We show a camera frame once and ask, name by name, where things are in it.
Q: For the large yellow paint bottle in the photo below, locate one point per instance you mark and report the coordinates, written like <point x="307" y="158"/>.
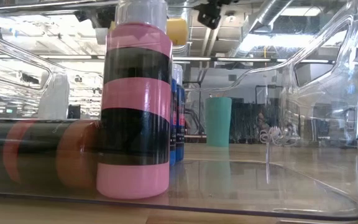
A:
<point x="177" y="31"/>

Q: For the small blue paint bottle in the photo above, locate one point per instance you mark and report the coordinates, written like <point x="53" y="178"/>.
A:
<point x="172" y="124"/>
<point x="180" y="124"/>

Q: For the orange paint bottle black label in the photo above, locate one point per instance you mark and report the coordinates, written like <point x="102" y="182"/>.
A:
<point x="26" y="149"/>

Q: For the small pink paint bottle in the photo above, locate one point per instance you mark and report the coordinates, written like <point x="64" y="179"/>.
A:
<point x="135" y="180"/>

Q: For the clear plastic bin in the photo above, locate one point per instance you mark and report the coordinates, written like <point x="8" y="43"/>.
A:
<point x="291" y="186"/>

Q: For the white pillar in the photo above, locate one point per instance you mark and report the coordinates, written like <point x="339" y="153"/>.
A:
<point x="53" y="96"/>

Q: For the teal plastic cup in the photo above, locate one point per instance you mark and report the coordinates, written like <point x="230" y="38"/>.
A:
<point x="218" y="121"/>

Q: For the long ceiling light rail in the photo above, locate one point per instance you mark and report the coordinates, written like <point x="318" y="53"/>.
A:
<point x="228" y="59"/>

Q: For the smooth silver ventilation duct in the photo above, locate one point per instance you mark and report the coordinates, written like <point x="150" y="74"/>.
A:
<point x="269" y="12"/>

